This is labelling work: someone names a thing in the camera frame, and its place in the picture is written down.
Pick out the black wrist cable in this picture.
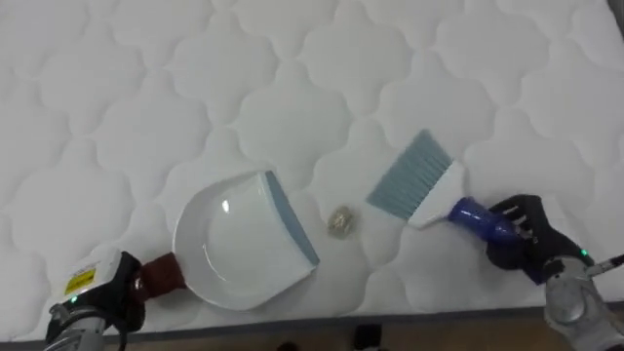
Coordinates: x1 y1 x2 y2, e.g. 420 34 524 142
584 253 624 279

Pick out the hand brush with blue handle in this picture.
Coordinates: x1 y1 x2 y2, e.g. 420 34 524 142
365 128 546 286

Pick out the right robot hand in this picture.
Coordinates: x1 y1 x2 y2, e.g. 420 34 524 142
485 193 596 287

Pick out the crumpled paper scrap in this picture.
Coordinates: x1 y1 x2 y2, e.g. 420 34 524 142
327 205 356 240

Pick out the white dustpan with red handle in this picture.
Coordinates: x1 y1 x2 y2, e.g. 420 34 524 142
130 169 322 312

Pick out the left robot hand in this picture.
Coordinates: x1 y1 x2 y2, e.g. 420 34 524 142
51 247 147 334

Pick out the bed with white quilted mattress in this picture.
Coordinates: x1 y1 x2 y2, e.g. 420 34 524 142
0 0 624 345

